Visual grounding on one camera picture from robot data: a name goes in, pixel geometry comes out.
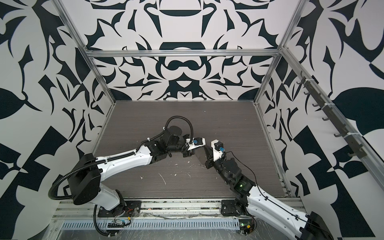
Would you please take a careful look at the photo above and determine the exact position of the perforated metal ring plate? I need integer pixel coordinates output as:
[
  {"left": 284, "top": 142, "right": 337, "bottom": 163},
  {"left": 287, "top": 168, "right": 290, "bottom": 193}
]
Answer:
[{"left": 194, "top": 147, "right": 210, "bottom": 167}]

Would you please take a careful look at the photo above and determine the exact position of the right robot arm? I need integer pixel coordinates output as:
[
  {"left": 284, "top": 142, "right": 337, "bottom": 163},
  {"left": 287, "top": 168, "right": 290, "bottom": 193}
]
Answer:
[{"left": 202, "top": 146, "right": 334, "bottom": 240}]

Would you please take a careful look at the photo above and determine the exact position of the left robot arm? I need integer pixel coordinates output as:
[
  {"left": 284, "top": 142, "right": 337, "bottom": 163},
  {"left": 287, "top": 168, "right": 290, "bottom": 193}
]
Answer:
[{"left": 48, "top": 126, "right": 206, "bottom": 211}]

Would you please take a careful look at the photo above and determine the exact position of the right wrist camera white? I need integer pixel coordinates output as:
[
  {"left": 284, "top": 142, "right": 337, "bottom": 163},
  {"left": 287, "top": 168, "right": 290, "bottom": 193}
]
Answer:
[{"left": 211, "top": 140, "right": 225, "bottom": 162}]

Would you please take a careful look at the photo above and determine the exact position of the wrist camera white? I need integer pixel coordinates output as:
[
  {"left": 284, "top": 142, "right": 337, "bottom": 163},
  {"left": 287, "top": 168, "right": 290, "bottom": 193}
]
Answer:
[
  {"left": 211, "top": 140, "right": 225, "bottom": 162},
  {"left": 186, "top": 138, "right": 206, "bottom": 151}
]

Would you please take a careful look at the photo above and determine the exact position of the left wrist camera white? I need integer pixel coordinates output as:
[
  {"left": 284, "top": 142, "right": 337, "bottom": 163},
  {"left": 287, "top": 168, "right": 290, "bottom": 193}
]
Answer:
[{"left": 186, "top": 138, "right": 206, "bottom": 151}]

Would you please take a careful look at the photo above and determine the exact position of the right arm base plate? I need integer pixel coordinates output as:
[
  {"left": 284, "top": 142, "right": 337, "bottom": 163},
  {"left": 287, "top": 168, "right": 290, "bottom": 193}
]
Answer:
[{"left": 221, "top": 200, "right": 249, "bottom": 217}]

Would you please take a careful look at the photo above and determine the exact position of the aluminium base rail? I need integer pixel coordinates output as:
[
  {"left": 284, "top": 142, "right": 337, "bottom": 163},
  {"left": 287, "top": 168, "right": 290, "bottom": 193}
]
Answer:
[{"left": 52, "top": 197, "right": 308, "bottom": 221}]

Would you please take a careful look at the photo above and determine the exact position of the right circuit board with wires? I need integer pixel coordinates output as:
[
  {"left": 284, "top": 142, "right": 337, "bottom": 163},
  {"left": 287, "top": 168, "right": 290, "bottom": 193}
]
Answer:
[{"left": 239, "top": 218, "right": 257, "bottom": 235}]

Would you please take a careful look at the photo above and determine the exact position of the circuit board with wires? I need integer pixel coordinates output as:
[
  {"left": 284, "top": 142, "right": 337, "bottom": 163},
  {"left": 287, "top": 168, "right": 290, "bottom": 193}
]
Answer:
[
  {"left": 239, "top": 218, "right": 257, "bottom": 235},
  {"left": 107, "top": 217, "right": 132, "bottom": 228}
]

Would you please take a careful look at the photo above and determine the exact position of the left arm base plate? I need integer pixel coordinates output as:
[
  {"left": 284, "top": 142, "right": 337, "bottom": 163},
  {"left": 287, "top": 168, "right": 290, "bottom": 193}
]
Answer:
[{"left": 97, "top": 200, "right": 142, "bottom": 218}]

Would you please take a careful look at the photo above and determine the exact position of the left circuit board with wires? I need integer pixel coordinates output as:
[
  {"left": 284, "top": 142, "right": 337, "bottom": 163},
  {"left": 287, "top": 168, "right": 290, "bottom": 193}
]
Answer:
[{"left": 107, "top": 217, "right": 132, "bottom": 228}]

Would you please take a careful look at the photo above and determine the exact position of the horizontal aluminium frame bar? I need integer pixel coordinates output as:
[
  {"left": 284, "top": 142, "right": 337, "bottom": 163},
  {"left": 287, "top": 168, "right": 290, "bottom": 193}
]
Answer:
[{"left": 86, "top": 49, "right": 279, "bottom": 58}]

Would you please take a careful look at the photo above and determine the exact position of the white slotted cable duct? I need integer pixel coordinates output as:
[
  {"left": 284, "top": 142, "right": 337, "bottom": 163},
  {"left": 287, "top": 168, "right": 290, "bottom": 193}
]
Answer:
[{"left": 61, "top": 219, "right": 241, "bottom": 230}]

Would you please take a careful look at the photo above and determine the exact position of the black corrugated cable hose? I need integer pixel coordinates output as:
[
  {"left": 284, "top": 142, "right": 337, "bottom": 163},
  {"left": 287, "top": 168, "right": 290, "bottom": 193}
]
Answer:
[{"left": 47, "top": 115, "right": 195, "bottom": 201}]

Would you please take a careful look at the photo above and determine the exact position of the wall hook rail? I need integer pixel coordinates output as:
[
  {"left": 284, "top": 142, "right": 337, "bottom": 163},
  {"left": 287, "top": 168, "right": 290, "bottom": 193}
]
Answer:
[{"left": 299, "top": 77, "right": 368, "bottom": 159}]

